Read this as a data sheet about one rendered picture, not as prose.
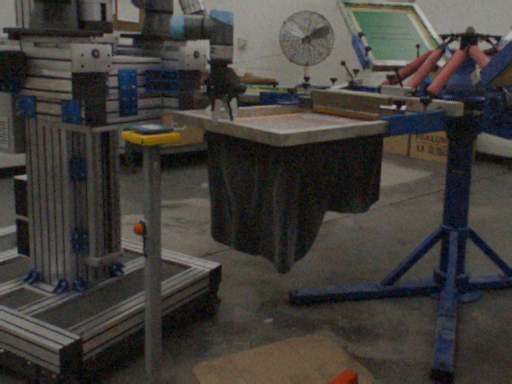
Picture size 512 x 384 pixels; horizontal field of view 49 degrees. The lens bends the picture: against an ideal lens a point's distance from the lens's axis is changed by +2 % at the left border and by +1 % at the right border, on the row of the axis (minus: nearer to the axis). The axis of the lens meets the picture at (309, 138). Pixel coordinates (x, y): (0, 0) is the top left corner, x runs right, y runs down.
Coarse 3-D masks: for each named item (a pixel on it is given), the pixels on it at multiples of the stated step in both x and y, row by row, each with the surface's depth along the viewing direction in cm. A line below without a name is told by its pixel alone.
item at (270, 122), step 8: (240, 120) 205; (248, 120) 206; (256, 120) 206; (264, 120) 207; (272, 120) 208; (280, 120) 208; (288, 120) 209; (296, 120) 210; (304, 120) 211; (312, 120) 211; (320, 120) 213
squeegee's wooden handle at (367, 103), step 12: (312, 96) 228; (324, 96) 223; (336, 96) 218; (348, 96) 214; (360, 96) 209; (372, 96) 205; (384, 96) 203; (348, 108) 214; (360, 108) 210; (372, 108) 206
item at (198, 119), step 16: (176, 112) 195; (192, 112) 198; (224, 112) 207; (240, 112) 212; (256, 112) 218; (272, 112) 223; (288, 112) 229; (304, 112) 236; (208, 128) 181; (224, 128) 174; (240, 128) 168; (256, 128) 163; (320, 128) 167; (336, 128) 170; (352, 128) 176; (368, 128) 181; (384, 128) 187; (272, 144) 158; (288, 144) 158
